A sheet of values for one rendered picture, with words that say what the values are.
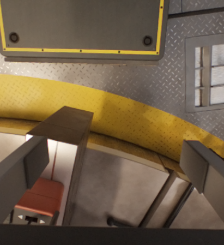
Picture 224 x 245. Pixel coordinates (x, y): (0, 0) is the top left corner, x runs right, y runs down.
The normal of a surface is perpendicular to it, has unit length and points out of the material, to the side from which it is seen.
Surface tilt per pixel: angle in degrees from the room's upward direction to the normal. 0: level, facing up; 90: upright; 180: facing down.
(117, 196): 0
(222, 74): 3
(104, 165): 0
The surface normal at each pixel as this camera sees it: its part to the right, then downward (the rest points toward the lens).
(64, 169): 0.00, 0.28
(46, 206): 0.28, -0.95
